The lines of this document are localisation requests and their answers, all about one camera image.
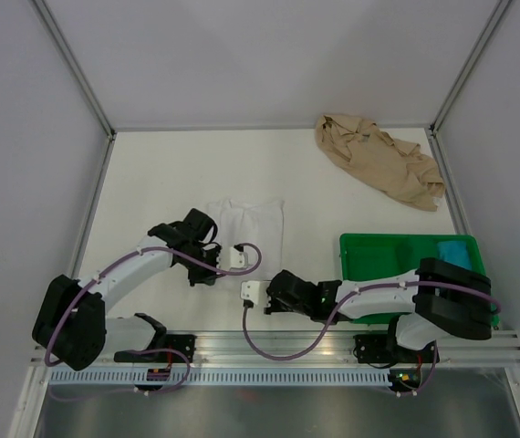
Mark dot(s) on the green plastic tray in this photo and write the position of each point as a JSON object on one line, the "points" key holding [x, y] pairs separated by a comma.
{"points": [[382, 257]]}

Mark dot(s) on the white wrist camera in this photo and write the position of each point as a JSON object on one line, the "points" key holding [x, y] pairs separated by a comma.
{"points": [[232, 259], [255, 292]]}

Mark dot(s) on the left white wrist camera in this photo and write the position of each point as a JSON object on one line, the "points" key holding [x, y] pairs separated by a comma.
{"points": [[232, 259]]}

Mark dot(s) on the aluminium frame post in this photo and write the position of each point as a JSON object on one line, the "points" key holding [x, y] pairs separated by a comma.
{"points": [[60, 41], [480, 45]]}

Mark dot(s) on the white slotted cable duct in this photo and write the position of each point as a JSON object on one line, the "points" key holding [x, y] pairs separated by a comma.
{"points": [[225, 377]]}

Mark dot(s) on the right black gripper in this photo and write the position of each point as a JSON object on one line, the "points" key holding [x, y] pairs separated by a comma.
{"points": [[272, 307]]}

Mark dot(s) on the aluminium front rail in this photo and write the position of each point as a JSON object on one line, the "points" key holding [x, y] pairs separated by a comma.
{"points": [[228, 349]]}

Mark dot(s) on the right aluminium frame post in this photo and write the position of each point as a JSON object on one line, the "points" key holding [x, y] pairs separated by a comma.
{"points": [[480, 45]]}

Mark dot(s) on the left aluminium frame post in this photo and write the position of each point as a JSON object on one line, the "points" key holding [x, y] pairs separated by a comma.
{"points": [[60, 41]]}

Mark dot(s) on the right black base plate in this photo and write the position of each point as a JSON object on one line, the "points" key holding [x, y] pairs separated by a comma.
{"points": [[380, 350]]}

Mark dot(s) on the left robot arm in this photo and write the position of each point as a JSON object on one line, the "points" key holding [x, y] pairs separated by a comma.
{"points": [[73, 324]]}

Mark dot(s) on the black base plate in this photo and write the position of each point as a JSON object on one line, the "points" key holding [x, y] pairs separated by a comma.
{"points": [[173, 348], [380, 350]]}

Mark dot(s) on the beige t shirt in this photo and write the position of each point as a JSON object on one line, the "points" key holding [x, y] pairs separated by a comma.
{"points": [[396, 168]]}

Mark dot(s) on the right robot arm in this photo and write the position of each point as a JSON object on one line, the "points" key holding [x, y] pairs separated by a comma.
{"points": [[435, 300]]}

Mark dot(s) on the teal rolled t shirt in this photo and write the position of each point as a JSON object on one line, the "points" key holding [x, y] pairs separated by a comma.
{"points": [[455, 252]]}

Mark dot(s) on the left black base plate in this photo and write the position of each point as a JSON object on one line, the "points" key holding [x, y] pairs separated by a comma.
{"points": [[173, 348]]}

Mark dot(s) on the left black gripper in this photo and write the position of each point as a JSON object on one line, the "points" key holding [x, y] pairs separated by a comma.
{"points": [[207, 278]]}

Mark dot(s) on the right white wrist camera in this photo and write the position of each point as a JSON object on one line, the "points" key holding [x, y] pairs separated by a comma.
{"points": [[255, 292]]}

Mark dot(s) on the white t shirt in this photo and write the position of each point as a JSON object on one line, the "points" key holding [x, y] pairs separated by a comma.
{"points": [[258, 224]]}

